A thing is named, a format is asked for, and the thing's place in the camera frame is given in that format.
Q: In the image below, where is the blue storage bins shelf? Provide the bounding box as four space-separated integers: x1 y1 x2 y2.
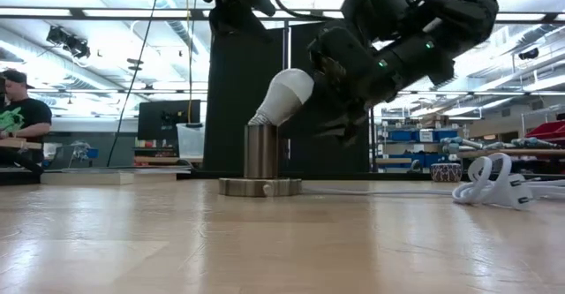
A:
374 125 463 171

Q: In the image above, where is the red storage bin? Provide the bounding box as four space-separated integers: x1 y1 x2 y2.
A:
524 120 565 141

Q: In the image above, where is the clear plastic bin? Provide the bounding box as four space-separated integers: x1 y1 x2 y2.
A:
176 123 207 159

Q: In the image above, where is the black partition screen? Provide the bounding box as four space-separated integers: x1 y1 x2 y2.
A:
202 19 374 180

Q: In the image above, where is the black hanging cable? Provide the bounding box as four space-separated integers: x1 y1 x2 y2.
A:
105 0 164 168

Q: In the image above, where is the person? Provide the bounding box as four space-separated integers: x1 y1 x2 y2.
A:
0 69 53 165

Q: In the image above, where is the brushed metal lamp base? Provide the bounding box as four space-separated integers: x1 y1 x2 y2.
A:
218 124 304 198

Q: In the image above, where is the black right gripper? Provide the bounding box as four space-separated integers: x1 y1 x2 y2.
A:
280 25 398 147

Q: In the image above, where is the white light bulb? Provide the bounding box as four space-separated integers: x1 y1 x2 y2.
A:
247 68 315 127

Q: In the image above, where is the wooden workbench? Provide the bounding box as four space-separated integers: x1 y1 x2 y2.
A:
458 147 565 172

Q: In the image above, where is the black monitor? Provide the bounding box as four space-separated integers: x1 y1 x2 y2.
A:
137 99 202 141

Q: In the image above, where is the white power cable with plug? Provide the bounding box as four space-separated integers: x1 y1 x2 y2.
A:
302 152 565 211

